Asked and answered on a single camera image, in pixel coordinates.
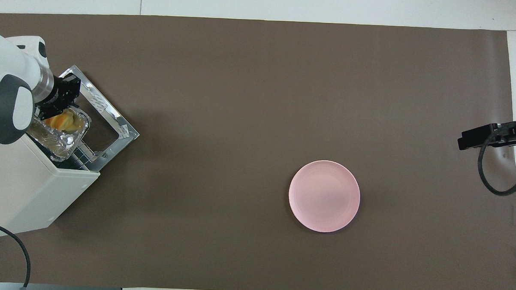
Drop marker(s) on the brown table mat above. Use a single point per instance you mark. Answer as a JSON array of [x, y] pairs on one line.
[[251, 97]]

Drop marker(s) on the pink round plate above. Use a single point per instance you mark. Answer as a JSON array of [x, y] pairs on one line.
[[324, 196]]

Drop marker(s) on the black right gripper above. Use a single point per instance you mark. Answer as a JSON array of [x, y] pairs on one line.
[[477, 136]]

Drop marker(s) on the aluminium foil tray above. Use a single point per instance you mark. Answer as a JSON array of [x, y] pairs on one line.
[[60, 140]]

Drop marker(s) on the silver glass oven door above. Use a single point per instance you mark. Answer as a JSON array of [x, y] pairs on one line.
[[113, 122]]

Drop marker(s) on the sliced golden bread loaf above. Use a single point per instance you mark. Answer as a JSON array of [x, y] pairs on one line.
[[63, 121]]

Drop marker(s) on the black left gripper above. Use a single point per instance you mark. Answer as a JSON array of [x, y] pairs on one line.
[[64, 93]]

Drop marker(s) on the white toaster oven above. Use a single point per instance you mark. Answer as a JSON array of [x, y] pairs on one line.
[[20, 184]]

